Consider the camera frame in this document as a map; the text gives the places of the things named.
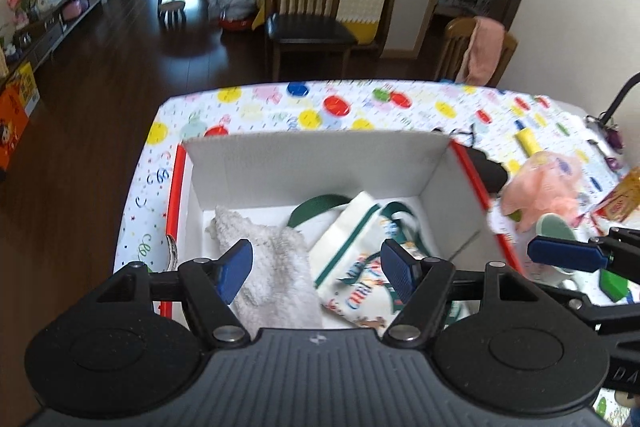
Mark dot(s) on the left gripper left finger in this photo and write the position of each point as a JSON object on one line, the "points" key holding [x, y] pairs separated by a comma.
{"points": [[208, 289]]}

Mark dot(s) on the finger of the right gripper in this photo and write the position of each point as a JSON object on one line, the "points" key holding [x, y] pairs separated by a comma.
{"points": [[567, 255]]}

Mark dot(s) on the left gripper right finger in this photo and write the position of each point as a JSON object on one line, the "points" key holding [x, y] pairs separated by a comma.
{"points": [[423, 287]]}

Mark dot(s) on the white fuzzy cloth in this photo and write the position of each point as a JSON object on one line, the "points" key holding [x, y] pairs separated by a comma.
{"points": [[279, 292]]}

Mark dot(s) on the pink mesh bath pouf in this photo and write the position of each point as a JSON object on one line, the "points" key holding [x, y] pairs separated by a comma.
{"points": [[547, 183]]}

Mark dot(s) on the white green printed pouch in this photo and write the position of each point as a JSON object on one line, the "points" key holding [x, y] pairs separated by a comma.
{"points": [[345, 261]]}

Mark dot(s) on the yellow cloth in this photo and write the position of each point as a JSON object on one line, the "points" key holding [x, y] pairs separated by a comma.
{"points": [[526, 139]]}

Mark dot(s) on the green sponge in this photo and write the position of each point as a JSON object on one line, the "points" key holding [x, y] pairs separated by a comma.
{"points": [[613, 286]]}

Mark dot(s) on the panda print tissue pack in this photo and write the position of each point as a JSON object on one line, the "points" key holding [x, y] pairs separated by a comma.
{"points": [[621, 201]]}

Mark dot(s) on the black face mask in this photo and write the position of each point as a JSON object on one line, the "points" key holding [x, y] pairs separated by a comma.
{"points": [[487, 177]]}

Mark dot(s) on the pale green ceramic mug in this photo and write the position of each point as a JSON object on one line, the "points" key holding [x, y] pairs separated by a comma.
{"points": [[552, 225]]}

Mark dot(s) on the red white cardboard box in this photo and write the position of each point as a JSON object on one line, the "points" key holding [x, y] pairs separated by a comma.
{"points": [[265, 176]]}

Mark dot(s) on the purple hair clip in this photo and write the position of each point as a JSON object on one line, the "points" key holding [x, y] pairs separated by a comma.
{"points": [[607, 141]]}

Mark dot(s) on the white desk lamp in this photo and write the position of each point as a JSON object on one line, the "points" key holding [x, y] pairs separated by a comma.
{"points": [[606, 116]]}

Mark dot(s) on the balloon print tablecloth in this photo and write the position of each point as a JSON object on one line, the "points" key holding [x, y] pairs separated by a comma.
{"points": [[335, 377]]}

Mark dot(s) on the pink towel on chair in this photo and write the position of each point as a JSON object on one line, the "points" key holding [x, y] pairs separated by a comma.
{"points": [[480, 60]]}

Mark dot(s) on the wooden chair with towel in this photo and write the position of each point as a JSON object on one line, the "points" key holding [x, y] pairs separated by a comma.
{"points": [[456, 40]]}

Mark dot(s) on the orange gift bag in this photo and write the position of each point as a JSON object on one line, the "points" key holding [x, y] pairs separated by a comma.
{"points": [[13, 122]]}

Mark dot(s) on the small wooden stool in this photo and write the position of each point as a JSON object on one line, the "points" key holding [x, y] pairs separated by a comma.
{"points": [[171, 12]]}

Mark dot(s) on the dark tv cabinet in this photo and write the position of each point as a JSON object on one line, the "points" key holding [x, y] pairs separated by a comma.
{"points": [[37, 41]]}

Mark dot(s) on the dark wooden dining chair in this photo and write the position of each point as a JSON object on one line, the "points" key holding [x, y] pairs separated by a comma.
{"points": [[305, 25]]}

